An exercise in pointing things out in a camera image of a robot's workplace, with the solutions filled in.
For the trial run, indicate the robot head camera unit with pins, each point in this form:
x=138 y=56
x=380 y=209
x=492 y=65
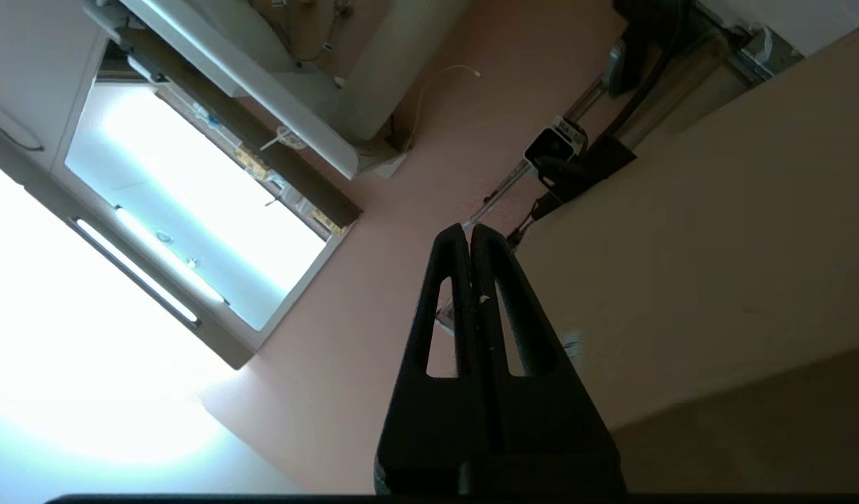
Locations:
x=555 y=147

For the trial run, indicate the long ceiling light tube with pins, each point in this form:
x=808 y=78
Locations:
x=135 y=269

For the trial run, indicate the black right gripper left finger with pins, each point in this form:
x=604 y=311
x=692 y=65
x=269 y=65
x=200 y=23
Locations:
x=429 y=420

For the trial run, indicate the brown cardboard shoe box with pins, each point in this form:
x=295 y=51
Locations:
x=716 y=280

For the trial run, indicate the grey wall fixture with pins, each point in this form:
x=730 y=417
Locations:
x=751 y=42

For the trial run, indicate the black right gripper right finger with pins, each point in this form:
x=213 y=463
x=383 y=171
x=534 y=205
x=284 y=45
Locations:
x=555 y=413

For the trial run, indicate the dark wooden shelf board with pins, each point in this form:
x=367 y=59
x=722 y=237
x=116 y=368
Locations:
x=261 y=154

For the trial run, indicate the white slanted cabinet panel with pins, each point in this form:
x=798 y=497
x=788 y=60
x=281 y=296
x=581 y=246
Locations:
x=261 y=77

